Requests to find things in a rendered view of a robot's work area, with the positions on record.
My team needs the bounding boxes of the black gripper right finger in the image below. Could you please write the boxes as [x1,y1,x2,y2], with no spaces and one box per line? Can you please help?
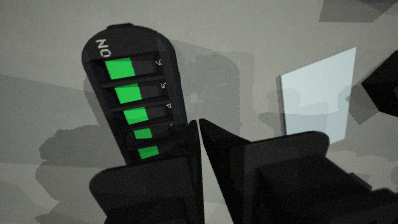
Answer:
[199,118,330,224]

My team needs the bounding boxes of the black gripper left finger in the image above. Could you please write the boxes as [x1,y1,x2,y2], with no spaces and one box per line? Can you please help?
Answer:
[89,120,205,224]

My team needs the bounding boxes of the dark grey rectangular box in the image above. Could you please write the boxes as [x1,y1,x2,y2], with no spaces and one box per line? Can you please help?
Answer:
[348,172,373,191]

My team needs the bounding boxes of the black cube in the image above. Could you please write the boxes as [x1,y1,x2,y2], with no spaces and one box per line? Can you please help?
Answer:
[361,50,398,117]

